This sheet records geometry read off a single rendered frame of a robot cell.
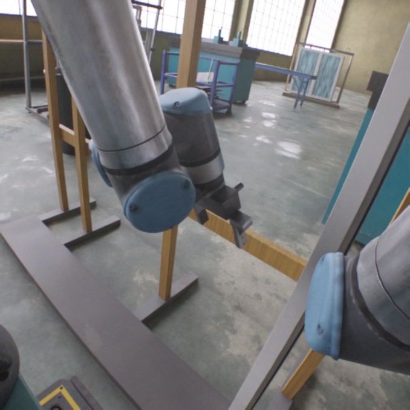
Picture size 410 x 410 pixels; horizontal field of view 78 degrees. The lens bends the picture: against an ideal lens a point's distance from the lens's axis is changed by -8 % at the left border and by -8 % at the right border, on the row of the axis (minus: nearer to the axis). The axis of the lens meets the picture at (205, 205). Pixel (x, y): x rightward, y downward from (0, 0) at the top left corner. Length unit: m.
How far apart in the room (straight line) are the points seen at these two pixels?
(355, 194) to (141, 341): 1.02
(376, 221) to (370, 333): 2.00
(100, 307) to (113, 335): 0.17
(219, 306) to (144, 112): 1.30
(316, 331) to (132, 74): 0.28
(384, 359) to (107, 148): 0.31
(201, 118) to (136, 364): 1.00
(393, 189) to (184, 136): 1.80
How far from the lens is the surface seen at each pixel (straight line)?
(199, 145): 0.49
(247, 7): 11.79
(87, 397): 0.91
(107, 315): 1.37
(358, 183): 0.56
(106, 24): 0.27
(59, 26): 0.28
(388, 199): 2.15
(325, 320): 0.24
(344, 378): 1.52
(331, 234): 0.59
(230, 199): 0.56
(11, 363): 0.50
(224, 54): 6.58
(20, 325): 1.50
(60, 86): 2.82
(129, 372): 1.22
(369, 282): 0.21
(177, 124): 0.46
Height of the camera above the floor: 1.16
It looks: 31 degrees down
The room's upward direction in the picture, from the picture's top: 10 degrees clockwise
